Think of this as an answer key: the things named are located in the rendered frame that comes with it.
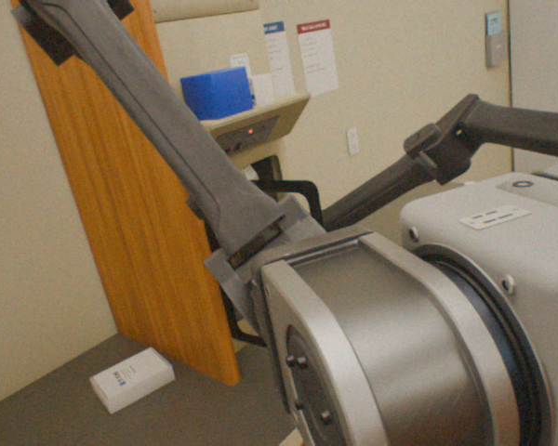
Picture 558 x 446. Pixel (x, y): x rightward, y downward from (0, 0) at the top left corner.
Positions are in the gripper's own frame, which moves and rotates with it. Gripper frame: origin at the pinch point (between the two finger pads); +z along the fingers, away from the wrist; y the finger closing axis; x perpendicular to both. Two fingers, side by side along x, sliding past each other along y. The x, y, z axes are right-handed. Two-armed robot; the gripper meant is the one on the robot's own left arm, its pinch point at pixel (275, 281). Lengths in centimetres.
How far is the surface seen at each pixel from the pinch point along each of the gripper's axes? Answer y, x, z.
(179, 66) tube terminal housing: -25.5, -21.3, -35.2
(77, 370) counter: 26, -58, 16
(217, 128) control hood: -16.4, -10.8, -25.3
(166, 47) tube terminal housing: -25, -22, -40
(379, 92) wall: -146, -51, 53
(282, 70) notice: -96, -57, 7
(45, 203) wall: -1, -66, -18
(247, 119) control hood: -24.3, -10.1, -21.4
